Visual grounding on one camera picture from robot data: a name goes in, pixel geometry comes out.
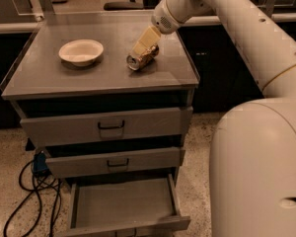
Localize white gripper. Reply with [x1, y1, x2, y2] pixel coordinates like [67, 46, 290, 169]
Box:
[131, 0, 192, 55]

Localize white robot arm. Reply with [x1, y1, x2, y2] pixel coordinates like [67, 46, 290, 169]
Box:
[151, 0, 296, 237]

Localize grey drawer cabinet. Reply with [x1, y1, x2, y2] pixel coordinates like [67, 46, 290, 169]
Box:
[0, 10, 200, 237]

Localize grey top drawer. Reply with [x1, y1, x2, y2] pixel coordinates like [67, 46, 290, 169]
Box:
[21, 107, 192, 147]

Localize grey drawer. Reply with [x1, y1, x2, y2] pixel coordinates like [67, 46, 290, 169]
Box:
[21, 107, 192, 147]
[56, 175, 190, 237]
[46, 147, 185, 179]

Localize grey middle drawer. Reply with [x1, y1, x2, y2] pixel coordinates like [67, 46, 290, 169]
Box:
[46, 147, 185, 179]

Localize grey bottom drawer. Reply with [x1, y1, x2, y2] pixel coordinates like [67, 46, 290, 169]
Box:
[56, 175, 190, 237]

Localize white bowl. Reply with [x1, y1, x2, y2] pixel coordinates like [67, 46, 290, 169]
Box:
[58, 39, 104, 67]

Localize dark counter cabinet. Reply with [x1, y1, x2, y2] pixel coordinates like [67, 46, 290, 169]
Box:
[177, 22, 296, 115]

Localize black floor cables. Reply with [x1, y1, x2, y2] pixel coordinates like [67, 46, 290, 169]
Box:
[2, 160, 63, 237]

